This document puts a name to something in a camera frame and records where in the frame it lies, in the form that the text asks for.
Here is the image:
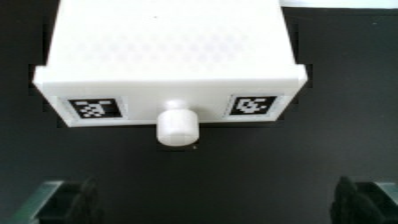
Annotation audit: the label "white drawer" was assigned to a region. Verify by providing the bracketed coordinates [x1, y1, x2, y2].
[32, 0, 308, 147]

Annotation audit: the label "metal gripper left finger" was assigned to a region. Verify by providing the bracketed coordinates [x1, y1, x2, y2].
[11, 178, 104, 224]

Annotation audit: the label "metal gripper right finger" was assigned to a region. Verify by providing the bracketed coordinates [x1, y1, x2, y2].
[329, 176, 398, 224]

